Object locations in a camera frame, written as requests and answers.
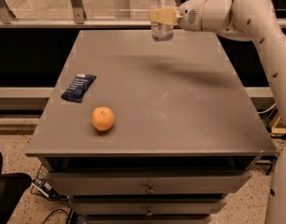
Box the yellow metal frame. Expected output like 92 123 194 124
269 113 286 135

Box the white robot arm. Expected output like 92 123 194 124
149 0 286 224

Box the black office chair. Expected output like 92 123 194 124
0 152 32 224

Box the metal glass railing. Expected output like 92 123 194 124
0 0 286 28

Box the grey drawer cabinet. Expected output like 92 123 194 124
26 30 276 224

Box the clear plastic water bottle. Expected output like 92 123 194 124
149 0 174 41

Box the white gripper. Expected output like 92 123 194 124
149 0 206 32

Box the small device on floor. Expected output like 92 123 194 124
32 178 58 200

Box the orange fruit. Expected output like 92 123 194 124
92 106 115 132

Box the black floor cable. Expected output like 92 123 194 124
41 207 76 224

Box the dark blue snack bar wrapper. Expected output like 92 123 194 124
61 74 96 103

